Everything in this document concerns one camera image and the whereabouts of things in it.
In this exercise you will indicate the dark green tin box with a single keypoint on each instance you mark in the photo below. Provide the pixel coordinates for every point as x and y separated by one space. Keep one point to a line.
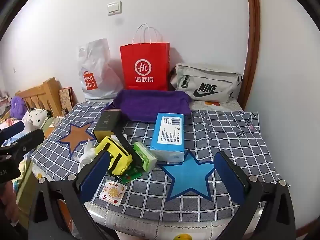
107 122

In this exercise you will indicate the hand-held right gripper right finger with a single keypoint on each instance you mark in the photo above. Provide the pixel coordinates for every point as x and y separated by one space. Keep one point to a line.
230 177

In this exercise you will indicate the dark green sachet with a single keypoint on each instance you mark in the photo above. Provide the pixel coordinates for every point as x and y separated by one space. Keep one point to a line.
131 175

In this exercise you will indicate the purple towel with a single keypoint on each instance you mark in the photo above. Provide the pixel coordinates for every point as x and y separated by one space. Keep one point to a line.
150 105

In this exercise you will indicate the purple plush toy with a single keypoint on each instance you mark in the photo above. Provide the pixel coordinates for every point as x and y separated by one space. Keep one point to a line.
18 106

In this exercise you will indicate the white plastic shopping bag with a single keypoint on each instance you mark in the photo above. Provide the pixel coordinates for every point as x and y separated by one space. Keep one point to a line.
96 65

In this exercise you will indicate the grey checked tablecloth with stars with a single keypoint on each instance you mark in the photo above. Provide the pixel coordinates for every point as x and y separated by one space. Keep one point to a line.
220 135

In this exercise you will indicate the white wall light switch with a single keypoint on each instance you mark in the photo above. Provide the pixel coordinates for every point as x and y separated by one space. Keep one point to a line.
114 8

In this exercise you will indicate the fruit print sachet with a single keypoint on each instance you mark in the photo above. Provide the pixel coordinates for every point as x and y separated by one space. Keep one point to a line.
113 192

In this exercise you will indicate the grey waist bag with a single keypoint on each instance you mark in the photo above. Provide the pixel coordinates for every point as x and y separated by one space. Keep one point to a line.
207 80

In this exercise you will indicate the brown wooden door frame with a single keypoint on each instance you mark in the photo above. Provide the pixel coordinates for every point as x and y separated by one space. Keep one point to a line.
253 42

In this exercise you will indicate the wooden headboard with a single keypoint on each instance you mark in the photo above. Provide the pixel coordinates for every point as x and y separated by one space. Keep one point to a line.
42 95

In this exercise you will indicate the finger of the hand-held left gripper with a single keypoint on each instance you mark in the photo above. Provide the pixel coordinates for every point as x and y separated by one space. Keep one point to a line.
13 129
27 140

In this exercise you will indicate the yellow small pouch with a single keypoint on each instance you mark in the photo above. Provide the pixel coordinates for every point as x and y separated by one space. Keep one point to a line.
116 157

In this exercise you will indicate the blue tissue pack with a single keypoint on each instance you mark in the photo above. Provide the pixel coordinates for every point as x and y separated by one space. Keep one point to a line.
168 135

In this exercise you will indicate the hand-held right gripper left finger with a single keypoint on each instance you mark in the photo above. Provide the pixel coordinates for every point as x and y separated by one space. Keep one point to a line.
96 172

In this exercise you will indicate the polka dot pillow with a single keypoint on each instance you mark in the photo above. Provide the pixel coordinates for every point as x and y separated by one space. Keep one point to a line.
36 116

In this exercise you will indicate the green tissue packet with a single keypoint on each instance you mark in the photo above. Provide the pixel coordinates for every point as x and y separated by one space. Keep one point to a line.
145 156

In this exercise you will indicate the white fruit print table cover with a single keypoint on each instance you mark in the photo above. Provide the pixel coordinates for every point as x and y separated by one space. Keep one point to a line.
175 227

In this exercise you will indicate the patterned brown book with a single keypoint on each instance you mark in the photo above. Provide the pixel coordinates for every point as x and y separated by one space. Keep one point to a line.
67 100

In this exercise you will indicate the red paper bag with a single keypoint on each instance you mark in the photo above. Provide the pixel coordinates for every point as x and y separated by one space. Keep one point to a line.
145 67

